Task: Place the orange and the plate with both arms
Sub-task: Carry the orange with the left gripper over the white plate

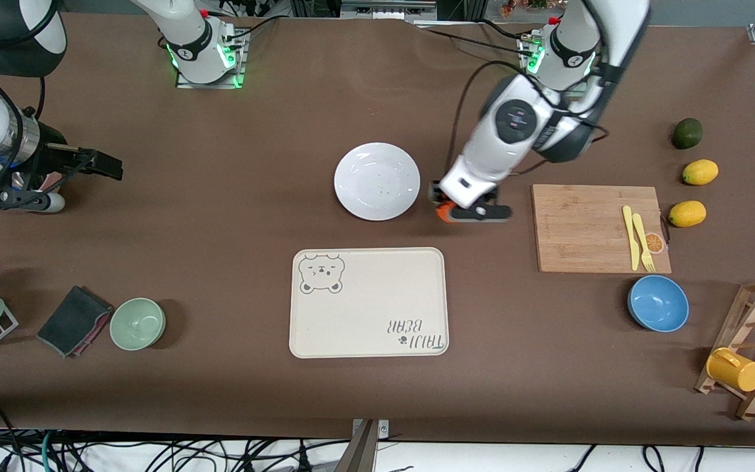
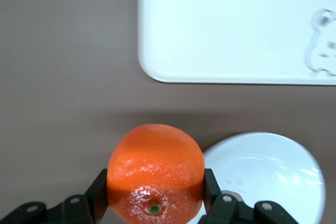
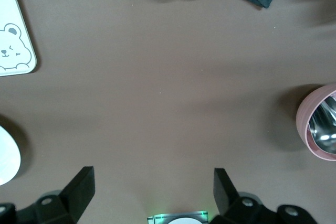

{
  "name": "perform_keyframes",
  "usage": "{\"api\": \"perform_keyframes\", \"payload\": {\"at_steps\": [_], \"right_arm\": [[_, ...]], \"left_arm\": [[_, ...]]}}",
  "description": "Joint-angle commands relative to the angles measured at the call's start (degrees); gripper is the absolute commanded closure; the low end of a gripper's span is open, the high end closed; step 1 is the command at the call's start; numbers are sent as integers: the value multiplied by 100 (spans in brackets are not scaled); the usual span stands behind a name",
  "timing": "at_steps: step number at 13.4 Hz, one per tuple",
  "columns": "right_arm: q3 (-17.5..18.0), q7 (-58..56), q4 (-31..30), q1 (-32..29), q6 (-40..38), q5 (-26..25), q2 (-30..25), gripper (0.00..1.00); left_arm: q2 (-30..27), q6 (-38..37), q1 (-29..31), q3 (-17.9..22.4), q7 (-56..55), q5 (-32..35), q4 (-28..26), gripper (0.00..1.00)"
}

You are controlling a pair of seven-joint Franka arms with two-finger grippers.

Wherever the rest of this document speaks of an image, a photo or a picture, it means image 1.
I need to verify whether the white round plate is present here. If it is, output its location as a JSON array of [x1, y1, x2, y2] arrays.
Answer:
[[334, 142, 421, 222]]

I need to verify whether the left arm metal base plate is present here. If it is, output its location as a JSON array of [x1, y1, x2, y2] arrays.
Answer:
[[518, 33, 591, 98]]

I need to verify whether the silver metal bracket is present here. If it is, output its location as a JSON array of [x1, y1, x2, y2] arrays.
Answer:
[[351, 420, 390, 441]]

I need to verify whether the dark green avocado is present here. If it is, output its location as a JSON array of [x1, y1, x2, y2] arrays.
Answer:
[[672, 117, 704, 150]]

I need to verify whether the right arm base black cable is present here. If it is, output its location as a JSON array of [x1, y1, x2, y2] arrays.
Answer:
[[220, 14, 281, 41]]

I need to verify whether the yellow mug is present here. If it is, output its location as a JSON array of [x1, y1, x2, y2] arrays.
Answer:
[[706, 347, 755, 393]]

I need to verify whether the arm base black cable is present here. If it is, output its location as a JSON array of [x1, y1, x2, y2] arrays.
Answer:
[[220, 14, 281, 41], [417, 26, 535, 54]]

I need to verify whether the aluminium frame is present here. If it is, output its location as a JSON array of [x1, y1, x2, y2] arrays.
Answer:
[[341, 0, 437, 20]]

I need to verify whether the left arm base black cable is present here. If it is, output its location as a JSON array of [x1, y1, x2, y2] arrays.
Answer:
[[417, 26, 535, 54]]

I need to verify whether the dark grey folded cloth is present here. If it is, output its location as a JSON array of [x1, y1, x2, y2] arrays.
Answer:
[[37, 285, 113, 357]]

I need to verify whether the yellow lemon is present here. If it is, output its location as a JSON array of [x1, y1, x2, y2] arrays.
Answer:
[[682, 159, 720, 186], [668, 201, 707, 228]]

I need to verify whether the pale green bowl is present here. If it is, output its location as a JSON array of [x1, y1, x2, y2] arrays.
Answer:
[[109, 298, 166, 351]]

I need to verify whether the dark metal pole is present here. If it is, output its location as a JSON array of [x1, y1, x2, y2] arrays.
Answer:
[[333, 420, 379, 472]]

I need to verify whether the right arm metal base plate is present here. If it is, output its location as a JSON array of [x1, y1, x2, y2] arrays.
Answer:
[[174, 29, 247, 89]]

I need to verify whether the yellow plastic knife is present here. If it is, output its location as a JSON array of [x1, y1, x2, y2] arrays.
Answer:
[[622, 205, 641, 271]]

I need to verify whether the green cable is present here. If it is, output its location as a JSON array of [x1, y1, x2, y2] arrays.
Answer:
[[41, 429, 58, 472]]

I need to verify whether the wooden cutting board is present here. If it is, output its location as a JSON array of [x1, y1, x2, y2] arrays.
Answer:
[[532, 184, 672, 274]]

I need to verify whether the pink plate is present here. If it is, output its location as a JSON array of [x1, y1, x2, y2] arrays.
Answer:
[[0, 172, 64, 212]]

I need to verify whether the blue bowl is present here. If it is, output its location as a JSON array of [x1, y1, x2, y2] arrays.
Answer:
[[627, 275, 690, 333]]

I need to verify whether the beige bear print tray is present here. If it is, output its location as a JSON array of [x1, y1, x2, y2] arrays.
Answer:
[[289, 247, 449, 359]]

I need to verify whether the yellow plastic fork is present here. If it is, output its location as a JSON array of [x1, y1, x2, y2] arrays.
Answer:
[[632, 212, 656, 273]]

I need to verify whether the pink folded cloth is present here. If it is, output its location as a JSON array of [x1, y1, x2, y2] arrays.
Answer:
[[69, 309, 115, 359]]

